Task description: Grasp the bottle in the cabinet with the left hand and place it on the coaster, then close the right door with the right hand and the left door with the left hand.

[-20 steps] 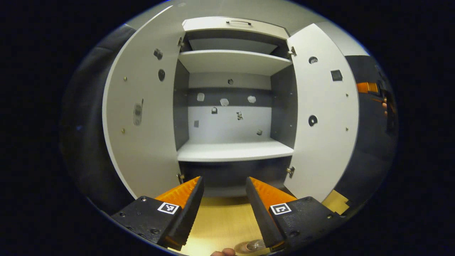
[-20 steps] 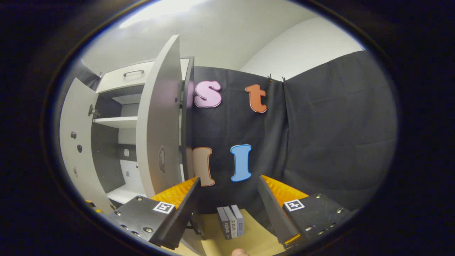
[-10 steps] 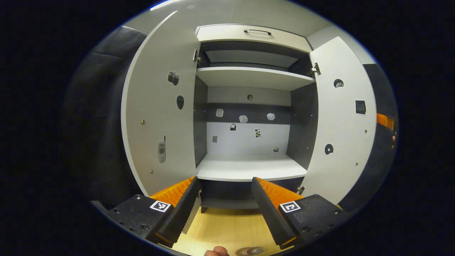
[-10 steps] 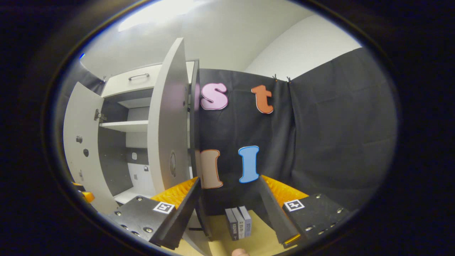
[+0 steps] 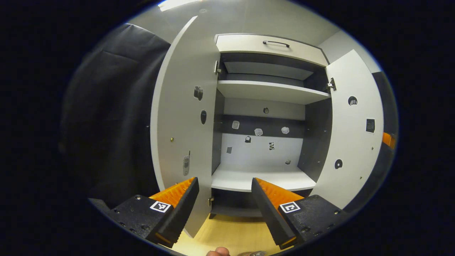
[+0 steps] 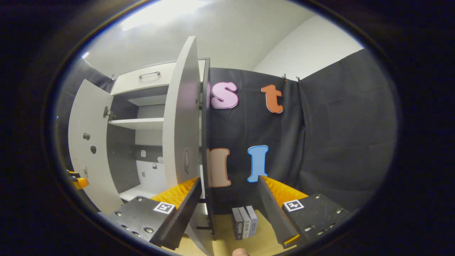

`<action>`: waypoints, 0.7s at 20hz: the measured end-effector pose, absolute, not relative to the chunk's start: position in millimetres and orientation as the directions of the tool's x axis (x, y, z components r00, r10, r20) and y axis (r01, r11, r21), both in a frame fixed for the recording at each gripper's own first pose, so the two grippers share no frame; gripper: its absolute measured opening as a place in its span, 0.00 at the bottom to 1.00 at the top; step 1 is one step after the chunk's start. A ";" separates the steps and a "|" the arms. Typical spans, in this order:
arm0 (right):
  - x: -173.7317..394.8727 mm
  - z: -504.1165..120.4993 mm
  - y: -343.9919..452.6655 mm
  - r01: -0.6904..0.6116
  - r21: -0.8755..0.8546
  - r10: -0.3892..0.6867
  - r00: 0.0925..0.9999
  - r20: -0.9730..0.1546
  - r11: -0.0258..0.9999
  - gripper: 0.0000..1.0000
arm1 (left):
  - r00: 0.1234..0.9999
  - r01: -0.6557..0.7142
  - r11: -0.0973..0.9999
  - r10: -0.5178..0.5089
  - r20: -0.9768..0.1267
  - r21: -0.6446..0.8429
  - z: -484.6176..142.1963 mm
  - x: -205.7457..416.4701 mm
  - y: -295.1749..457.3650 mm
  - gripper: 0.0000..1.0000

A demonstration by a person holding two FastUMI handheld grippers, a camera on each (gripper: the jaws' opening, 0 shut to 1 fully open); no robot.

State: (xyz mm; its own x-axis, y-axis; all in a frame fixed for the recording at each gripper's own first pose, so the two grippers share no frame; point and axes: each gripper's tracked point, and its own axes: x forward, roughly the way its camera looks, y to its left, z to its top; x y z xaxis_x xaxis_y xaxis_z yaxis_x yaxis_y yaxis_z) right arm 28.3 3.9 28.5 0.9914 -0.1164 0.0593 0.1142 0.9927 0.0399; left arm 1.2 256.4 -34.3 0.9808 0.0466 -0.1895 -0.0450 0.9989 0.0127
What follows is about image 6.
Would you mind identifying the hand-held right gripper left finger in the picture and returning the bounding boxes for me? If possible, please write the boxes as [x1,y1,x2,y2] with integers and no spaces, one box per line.
[106,177,202,250]

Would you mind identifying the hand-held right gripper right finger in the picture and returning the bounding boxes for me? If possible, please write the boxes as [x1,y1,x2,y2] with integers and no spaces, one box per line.
[257,175,357,249]

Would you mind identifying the white cabinet door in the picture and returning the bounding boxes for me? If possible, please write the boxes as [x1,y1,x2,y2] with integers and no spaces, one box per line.
[68,79,123,215]
[162,36,215,256]

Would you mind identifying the white cabinet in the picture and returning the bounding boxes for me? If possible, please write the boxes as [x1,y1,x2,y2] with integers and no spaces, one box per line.
[106,59,207,203]

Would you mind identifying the white cabinet shelf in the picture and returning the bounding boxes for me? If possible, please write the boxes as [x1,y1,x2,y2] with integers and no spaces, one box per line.
[108,118,165,130]

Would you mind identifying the white cabinet drawer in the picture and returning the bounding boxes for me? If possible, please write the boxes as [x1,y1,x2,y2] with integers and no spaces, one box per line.
[111,60,207,96]

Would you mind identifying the small blue grey box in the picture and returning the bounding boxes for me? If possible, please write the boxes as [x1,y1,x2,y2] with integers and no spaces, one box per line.
[245,205,258,238]

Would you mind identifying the small light grey box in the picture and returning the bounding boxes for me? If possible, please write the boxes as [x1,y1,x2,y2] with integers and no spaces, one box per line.
[238,206,251,239]

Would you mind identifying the black backdrop cloth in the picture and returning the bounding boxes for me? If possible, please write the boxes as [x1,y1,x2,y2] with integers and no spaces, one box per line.
[57,48,397,217]

